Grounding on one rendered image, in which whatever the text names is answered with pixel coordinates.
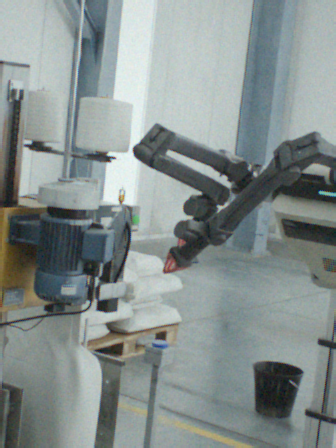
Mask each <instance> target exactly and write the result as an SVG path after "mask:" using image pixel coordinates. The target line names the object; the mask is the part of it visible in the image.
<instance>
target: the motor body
mask: <svg viewBox="0 0 336 448"><path fill-rule="evenodd" d="M40 218H41V219H40V232H39V243H38V252H37V263H36V264H37V265H38V266H39V267H38V268H37V269H36V272H35V273H34V276H35V282H34V288H33V290H34V293H35V295H36V296H37V297H38V298H39V299H41V300H44V301H48V302H53V303H74V302H77V301H79V300H80V299H81V298H82V297H83V295H84V291H85V283H86V280H88V279H86V276H87V274H86V273H85V272H83V264H84V262H86V260H82V259H81V256H80V255H79V252H80V243H81V234H82V233H83V232H84V231H85V230H88V229H90V224H91V223H92V219H91V218H90V217H87V216H86V217H65V216H53V215H49V214H47V213H44V214H41V216H40Z"/></svg>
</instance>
